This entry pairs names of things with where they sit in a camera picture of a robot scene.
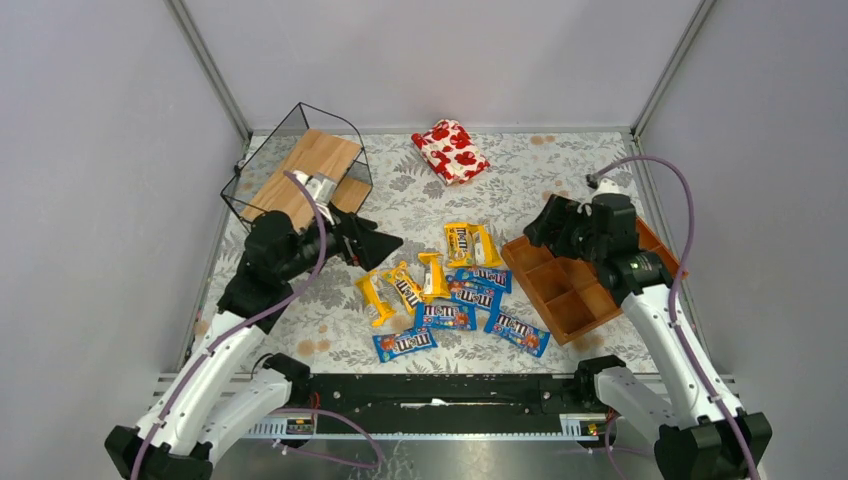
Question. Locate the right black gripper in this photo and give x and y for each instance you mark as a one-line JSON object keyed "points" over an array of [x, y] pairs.
{"points": [[565, 221]]}

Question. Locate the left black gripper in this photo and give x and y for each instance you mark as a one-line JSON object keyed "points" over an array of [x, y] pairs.
{"points": [[352, 239]]}

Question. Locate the yellow m&m bag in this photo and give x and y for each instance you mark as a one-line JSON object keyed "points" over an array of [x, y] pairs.
{"points": [[400, 278], [377, 309], [486, 253], [435, 283], [459, 245]]}

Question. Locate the blue m&m bag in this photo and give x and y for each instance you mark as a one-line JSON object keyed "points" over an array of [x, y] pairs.
{"points": [[445, 316], [493, 278], [527, 337], [391, 346], [474, 295]]}

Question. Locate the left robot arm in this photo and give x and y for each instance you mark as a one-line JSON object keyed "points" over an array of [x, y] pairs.
{"points": [[185, 433]]}

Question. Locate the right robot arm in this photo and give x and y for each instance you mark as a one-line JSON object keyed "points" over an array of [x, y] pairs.
{"points": [[701, 430]]}

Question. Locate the orange compartment tray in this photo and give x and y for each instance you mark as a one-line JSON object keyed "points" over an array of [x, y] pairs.
{"points": [[565, 293]]}

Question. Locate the floral table mat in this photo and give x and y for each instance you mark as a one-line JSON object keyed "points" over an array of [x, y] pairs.
{"points": [[327, 327]]}

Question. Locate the red white floral pouch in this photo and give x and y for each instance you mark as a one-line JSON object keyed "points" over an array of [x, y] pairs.
{"points": [[449, 151]]}

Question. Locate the black wire wooden shelf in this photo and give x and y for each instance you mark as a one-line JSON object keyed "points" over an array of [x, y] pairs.
{"points": [[311, 155]]}

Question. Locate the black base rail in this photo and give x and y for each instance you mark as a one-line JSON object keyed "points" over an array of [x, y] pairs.
{"points": [[432, 407]]}

